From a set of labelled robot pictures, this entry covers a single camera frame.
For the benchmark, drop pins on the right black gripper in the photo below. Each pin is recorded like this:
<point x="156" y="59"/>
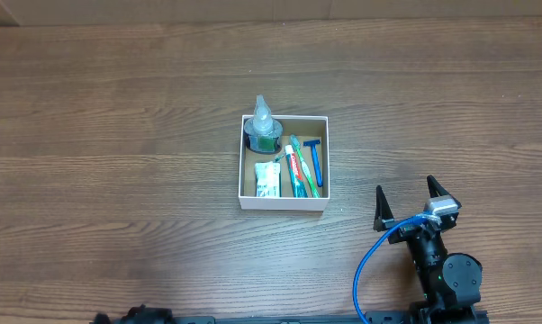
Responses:
<point x="413" y="229"/>

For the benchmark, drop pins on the blue disposable razor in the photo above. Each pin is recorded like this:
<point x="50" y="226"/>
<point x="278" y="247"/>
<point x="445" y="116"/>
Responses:
<point x="312" y="145"/>

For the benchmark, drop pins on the Colgate toothpaste tube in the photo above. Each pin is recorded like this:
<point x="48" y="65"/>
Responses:
<point x="298" y="186"/>

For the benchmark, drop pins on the green white toothbrush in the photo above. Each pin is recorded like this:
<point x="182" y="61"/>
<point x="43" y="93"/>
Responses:
<point x="306" y="170"/>

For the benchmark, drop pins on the green white packet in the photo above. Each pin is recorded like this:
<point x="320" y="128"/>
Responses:
<point x="269" y="178"/>

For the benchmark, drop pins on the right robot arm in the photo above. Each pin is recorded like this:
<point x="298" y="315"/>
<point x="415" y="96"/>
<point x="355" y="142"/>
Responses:
<point x="450" y="281"/>

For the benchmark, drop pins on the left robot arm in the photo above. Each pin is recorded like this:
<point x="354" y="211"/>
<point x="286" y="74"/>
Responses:
<point x="138" y="315"/>

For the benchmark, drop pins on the open cardboard box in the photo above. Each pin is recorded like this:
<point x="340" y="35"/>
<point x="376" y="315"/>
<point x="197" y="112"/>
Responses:
<point x="304" y="128"/>

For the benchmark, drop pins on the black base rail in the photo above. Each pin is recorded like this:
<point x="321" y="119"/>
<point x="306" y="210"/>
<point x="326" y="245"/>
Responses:
<point x="375" y="317"/>

